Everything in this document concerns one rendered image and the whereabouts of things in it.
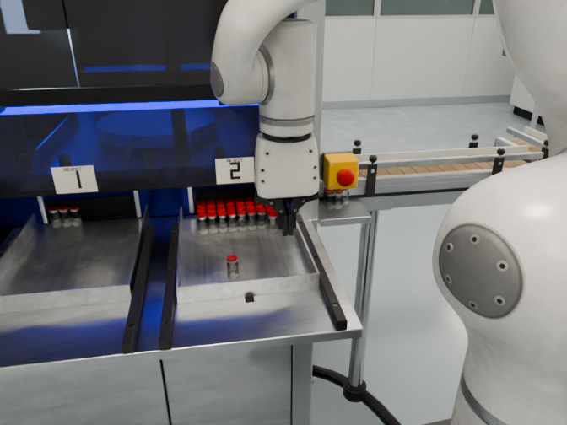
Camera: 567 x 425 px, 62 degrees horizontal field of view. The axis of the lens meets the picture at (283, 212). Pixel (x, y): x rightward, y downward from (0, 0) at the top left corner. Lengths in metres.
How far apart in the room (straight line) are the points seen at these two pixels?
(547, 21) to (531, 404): 0.29
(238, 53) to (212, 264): 0.49
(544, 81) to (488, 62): 6.24
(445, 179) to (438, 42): 4.99
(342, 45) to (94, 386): 5.01
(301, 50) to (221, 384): 1.00
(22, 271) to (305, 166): 0.62
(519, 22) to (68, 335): 0.75
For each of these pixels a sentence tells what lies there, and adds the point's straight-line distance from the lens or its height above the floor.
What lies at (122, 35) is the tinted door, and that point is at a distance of 1.02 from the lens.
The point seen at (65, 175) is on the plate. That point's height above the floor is 1.03.
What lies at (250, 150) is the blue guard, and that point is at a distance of 1.05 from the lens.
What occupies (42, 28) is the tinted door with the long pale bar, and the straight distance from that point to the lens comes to 1.04.
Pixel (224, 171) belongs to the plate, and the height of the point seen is 1.02.
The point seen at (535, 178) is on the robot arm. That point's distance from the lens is 0.35.
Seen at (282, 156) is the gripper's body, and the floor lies 1.16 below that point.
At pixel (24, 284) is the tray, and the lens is 1.03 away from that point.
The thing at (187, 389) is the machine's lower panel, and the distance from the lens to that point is 1.42.
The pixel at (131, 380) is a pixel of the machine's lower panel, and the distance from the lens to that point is 1.40.
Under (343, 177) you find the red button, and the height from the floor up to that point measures 1.00.
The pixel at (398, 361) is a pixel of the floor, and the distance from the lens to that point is 2.08.
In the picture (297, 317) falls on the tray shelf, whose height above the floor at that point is 0.88.
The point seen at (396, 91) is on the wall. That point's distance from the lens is 6.17.
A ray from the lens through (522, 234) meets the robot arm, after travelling 0.32.
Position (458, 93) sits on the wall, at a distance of 6.54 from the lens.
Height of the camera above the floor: 1.40
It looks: 26 degrees down
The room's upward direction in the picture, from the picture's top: straight up
